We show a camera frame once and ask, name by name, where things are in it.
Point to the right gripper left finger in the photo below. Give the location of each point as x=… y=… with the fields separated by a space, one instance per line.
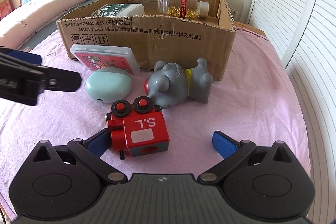
x=88 y=153

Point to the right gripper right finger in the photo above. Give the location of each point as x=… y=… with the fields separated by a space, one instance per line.
x=233 y=152

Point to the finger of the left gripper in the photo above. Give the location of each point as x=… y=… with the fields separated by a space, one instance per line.
x=61 y=80
x=25 y=56

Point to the pink card case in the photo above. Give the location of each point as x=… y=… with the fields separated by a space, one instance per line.
x=97 y=57

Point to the mint green earbud case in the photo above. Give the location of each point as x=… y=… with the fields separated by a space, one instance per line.
x=108 y=85

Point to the red toy train block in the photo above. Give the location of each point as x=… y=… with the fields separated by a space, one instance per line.
x=137 y=128

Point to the white plastic container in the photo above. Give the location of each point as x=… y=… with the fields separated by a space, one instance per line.
x=120 y=10

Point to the clear plastic jar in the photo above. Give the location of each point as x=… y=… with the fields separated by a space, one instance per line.
x=149 y=0

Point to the fish oil capsule bottle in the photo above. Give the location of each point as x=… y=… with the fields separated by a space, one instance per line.
x=188 y=9

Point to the pink quilt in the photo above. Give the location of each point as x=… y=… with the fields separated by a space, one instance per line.
x=17 y=27

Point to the pink towel mat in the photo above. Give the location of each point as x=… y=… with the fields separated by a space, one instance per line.
x=255 y=100

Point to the grey mouse figurine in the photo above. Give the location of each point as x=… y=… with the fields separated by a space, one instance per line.
x=170 y=84

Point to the brown cardboard box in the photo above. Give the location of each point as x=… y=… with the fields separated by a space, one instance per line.
x=154 y=37

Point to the white louvered closet door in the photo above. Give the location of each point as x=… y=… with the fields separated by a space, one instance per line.
x=303 y=34

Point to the white wall socket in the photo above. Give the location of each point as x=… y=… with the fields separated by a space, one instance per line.
x=234 y=13

